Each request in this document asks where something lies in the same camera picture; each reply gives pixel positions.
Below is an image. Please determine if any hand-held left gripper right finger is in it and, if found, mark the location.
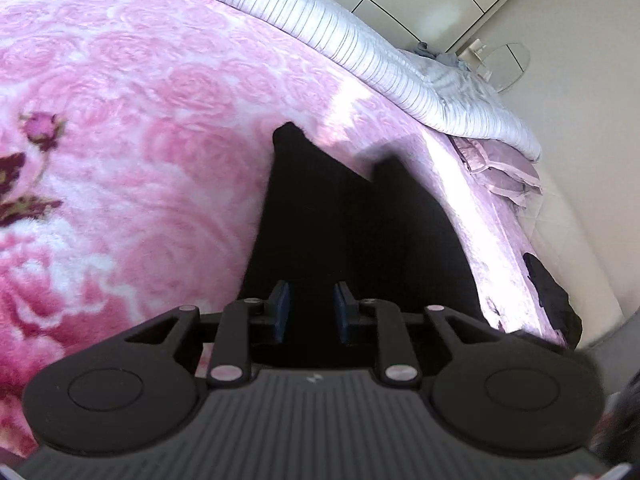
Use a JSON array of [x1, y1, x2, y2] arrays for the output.
[[333, 281, 507, 388]]

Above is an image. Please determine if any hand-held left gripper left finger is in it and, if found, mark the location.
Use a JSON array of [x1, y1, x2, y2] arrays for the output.
[[124, 280, 292, 388]]

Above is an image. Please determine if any black garment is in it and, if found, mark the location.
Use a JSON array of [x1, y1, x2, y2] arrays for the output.
[[241, 121, 482, 368]]

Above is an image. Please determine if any black clothes pile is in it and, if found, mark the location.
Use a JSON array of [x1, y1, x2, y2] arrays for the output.
[[522, 252, 584, 350]]

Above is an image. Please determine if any pink pillow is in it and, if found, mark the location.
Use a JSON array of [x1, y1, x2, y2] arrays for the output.
[[451, 134, 544, 209]]

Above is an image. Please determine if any pink floral blanket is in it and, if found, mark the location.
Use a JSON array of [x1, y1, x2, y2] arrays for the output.
[[0, 0, 568, 461]]

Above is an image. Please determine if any lilac striped quilt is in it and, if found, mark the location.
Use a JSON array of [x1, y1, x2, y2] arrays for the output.
[[124, 0, 544, 162]]

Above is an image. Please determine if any blue crumpled cloth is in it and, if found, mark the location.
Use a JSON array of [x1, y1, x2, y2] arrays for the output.
[[404, 42, 472, 73]]

